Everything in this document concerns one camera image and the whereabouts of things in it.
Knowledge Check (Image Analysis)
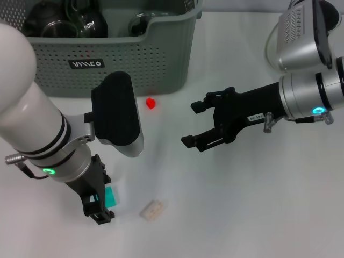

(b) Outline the dark brown clay teapot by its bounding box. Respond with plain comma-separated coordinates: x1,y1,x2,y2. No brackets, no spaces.
21,0,68,37

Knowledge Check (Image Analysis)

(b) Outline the teal ridged block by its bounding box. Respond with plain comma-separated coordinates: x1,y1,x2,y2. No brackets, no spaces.
104,184,121,208

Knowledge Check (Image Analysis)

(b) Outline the silver straight connector plug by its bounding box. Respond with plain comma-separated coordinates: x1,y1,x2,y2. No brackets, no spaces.
4,153,27,166

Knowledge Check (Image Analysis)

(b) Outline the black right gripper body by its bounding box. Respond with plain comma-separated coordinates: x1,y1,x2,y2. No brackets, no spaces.
213,82,284,144

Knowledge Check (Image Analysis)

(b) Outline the thin black cable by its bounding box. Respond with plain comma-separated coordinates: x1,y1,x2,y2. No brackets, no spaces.
20,163,51,180

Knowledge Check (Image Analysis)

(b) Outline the silver elbow connector with cable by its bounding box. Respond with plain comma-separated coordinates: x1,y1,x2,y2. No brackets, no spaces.
263,112,286,134

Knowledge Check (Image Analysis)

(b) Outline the grey-green perforated storage bin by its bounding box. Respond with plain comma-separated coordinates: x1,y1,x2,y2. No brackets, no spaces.
0,0,204,98

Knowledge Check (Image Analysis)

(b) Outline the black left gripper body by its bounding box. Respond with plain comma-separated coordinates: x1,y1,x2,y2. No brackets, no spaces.
66,154,108,201

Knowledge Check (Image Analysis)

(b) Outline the large translucent white block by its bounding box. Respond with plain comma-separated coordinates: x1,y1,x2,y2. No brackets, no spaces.
139,199,169,221

